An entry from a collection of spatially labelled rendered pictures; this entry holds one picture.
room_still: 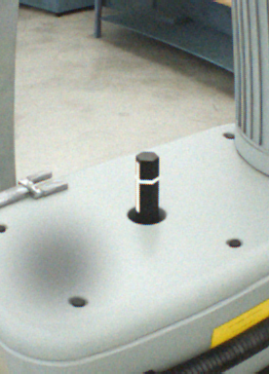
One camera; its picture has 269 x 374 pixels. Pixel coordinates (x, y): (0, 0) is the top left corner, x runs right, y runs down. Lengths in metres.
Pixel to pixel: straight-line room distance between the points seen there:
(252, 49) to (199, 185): 0.17
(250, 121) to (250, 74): 0.06
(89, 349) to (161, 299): 0.09
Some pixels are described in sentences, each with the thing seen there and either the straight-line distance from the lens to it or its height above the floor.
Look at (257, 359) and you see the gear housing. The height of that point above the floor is 1.71.
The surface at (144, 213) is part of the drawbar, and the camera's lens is 0.81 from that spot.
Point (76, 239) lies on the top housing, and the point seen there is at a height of 1.89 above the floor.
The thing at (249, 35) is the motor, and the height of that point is 2.06.
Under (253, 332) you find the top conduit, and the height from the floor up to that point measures 1.81.
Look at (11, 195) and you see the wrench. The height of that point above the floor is 1.90.
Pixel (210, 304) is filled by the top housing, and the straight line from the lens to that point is 0.74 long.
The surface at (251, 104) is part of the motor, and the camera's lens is 0.89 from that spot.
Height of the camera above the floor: 2.31
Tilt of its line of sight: 29 degrees down
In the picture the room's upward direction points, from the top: straight up
